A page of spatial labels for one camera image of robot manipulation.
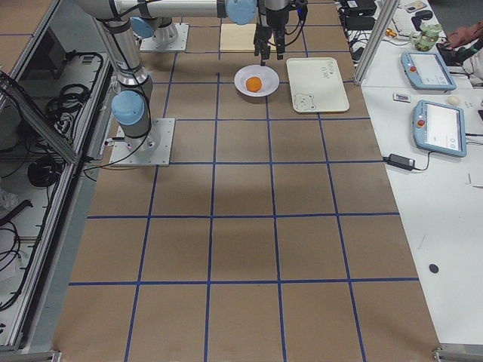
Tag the blue teach pendant lower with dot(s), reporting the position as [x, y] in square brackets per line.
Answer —
[439, 128]

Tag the orange fruit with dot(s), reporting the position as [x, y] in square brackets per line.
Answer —
[253, 84]

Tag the green glass jar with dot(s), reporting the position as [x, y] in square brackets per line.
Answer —
[426, 38]

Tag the black power adapter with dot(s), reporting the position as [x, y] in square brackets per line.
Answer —
[399, 161]

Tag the white round plate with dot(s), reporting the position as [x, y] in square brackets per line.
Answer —
[268, 76]

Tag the blue teach pendant upper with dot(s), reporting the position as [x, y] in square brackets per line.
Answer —
[427, 71]

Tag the blue teach pendant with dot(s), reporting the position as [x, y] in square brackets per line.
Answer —
[439, 128]
[427, 71]

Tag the aluminium frame post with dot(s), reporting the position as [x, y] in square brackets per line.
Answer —
[387, 10]

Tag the black round sticker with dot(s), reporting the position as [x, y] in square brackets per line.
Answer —
[434, 268]

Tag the small white card box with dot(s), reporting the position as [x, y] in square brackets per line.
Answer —
[404, 98]

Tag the wooden cutting board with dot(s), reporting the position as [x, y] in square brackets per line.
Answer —
[237, 38]

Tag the gold metal cylinder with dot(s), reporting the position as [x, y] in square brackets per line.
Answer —
[391, 33]

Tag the white round ball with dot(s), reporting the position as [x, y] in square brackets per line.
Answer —
[453, 100]

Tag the cream rectangular tray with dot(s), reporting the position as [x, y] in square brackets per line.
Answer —
[316, 85]

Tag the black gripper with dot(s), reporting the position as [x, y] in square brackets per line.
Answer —
[270, 21]

